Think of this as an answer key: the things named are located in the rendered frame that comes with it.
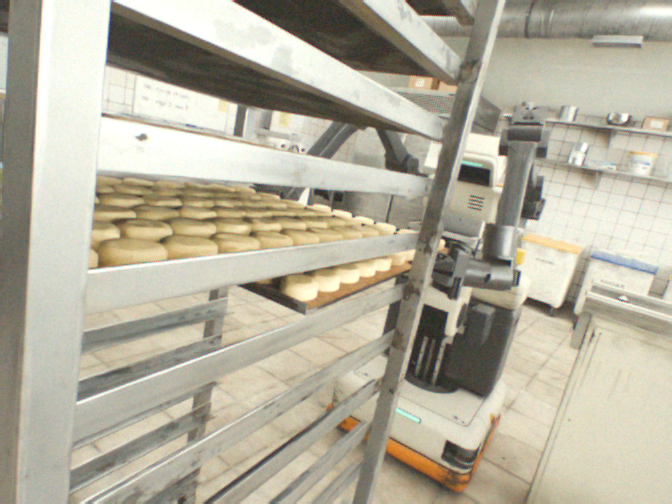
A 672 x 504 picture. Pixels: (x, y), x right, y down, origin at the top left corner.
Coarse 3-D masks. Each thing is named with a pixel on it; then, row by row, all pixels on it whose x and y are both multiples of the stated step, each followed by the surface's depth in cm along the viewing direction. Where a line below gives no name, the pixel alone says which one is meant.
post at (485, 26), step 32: (480, 0) 67; (480, 32) 67; (480, 64) 68; (448, 128) 71; (448, 160) 71; (448, 192) 72; (416, 256) 76; (416, 288) 76; (416, 320) 78; (384, 384) 81; (384, 416) 82; (384, 448) 84
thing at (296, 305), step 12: (396, 228) 110; (396, 276) 75; (252, 288) 57; (264, 288) 55; (360, 288) 64; (276, 300) 55; (288, 300) 54; (336, 300) 58; (300, 312) 53; (312, 312) 54
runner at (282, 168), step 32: (0, 128) 21; (128, 128) 27; (160, 128) 28; (0, 160) 22; (128, 160) 27; (160, 160) 29; (192, 160) 31; (224, 160) 34; (256, 160) 37; (288, 160) 40; (320, 160) 44; (384, 192) 59; (416, 192) 69
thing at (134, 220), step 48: (0, 192) 44; (96, 192) 55; (144, 192) 61; (192, 192) 70; (240, 192) 81; (96, 240) 37; (144, 240) 38; (192, 240) 41; (240, 240) 45; (288, 240) 49; (336, 240) 58
